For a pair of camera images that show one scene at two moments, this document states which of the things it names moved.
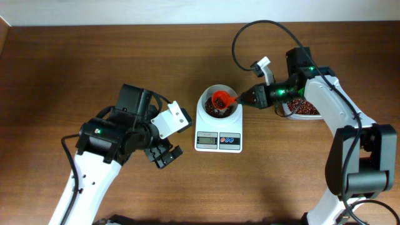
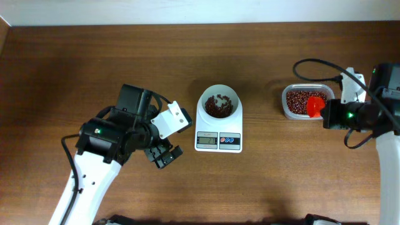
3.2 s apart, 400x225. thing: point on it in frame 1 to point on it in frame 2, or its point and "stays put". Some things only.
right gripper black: [264, 95] to [328, 113]
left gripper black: [154, 155] stays put
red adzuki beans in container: [304, 107] stays put
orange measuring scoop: [222, 99] to [315, 104]
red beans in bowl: [217, 113] stays put
